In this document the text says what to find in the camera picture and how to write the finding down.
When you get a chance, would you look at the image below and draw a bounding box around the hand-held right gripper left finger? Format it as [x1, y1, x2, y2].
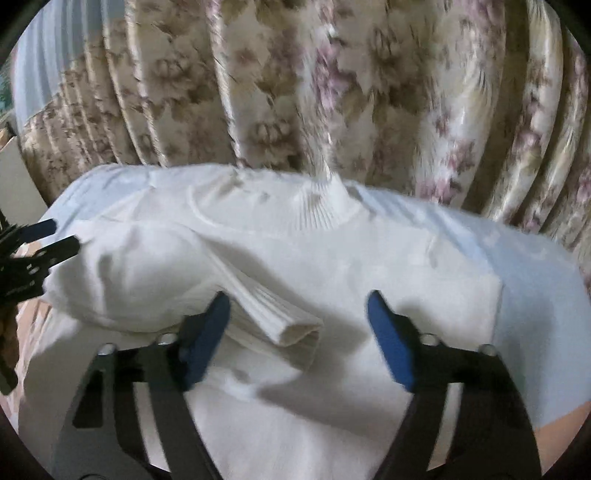
[53, 292, 230, 480]

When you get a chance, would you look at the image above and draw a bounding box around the orange and blue printed blanket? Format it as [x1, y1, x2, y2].
[11, 165, 591, 474]

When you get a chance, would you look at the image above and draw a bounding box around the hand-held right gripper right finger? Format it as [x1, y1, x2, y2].
[367, 290, 541, 480]

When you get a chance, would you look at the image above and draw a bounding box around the white knit sweater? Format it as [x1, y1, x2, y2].
[18, 164, 504, 480]

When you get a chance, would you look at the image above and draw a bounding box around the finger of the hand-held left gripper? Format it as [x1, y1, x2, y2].
[0, 234, 82, 306]
[0, 219, 58, 252]

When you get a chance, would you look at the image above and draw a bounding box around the floral curtain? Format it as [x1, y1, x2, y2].
[11, 0, 591, 252]

